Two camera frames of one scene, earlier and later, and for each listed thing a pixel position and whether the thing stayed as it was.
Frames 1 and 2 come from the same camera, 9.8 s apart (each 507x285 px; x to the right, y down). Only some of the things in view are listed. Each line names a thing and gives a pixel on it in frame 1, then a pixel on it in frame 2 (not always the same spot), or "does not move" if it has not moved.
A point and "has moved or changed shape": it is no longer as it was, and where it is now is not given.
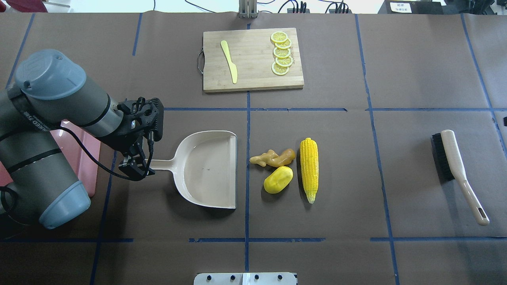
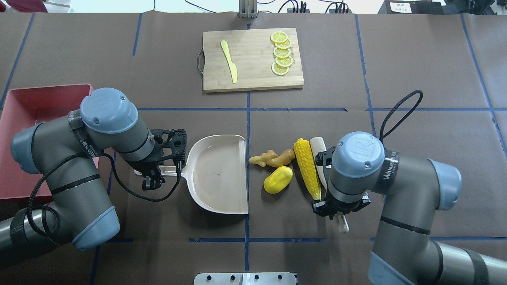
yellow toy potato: [278, 179] does not move
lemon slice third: [281, 53] does not move
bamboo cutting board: [252, 52] does not move
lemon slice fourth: [284, 61] does not move
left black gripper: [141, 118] → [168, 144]
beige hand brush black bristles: [450, 166] → [318, 145]
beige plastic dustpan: [204, 167] has moved or changed shape
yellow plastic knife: [232, 67] does not move
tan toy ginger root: [271, 158] does not move
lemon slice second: [284, 45] does not move
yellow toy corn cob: [309, 157] has moved or changed shape
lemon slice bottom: [278, 70] does not move
